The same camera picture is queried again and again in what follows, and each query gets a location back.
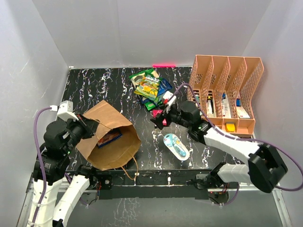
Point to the yellow green snack bag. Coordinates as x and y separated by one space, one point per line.
148 87

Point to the blue sweet chilli chips bag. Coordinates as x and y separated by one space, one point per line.
111 136

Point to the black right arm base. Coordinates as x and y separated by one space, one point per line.
207 181

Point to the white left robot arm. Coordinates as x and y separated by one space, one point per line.
49 174

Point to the red snack packet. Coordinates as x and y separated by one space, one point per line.
159 117

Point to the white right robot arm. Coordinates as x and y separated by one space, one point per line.
261 165

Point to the aluminium rail frame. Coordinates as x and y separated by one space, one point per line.
55 196

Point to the orange plastic file organizer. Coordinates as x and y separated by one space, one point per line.
224 87

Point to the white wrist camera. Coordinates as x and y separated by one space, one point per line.
168 100
65 111

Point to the blue Burts chips bag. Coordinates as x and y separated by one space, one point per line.
158 100

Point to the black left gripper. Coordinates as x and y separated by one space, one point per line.
90 125

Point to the toothbrush blister pack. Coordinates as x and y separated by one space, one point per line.
177 148

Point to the green cassava chips bag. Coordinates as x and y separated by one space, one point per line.
134 78

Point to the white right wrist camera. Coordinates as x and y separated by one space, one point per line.
168 100

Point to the dark blue potato chips bag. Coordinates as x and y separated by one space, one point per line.
164 86

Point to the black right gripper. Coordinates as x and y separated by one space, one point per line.
158 120

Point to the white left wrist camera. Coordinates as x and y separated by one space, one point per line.
65 111

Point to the yellow item in organizer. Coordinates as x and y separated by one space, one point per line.
230 127

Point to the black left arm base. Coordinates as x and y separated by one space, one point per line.
97 180

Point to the brown paper bag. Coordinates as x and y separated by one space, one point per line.
117 153

